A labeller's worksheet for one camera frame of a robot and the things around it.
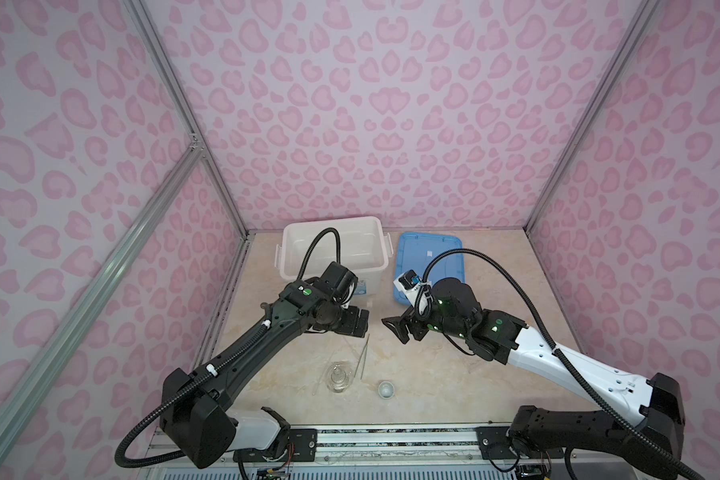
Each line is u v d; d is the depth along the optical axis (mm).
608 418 385
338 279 598
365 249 1095
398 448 735
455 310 541
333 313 579
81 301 558
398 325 618
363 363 863
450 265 1095
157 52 739
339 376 884
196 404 389
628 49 739
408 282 607
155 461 418
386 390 815
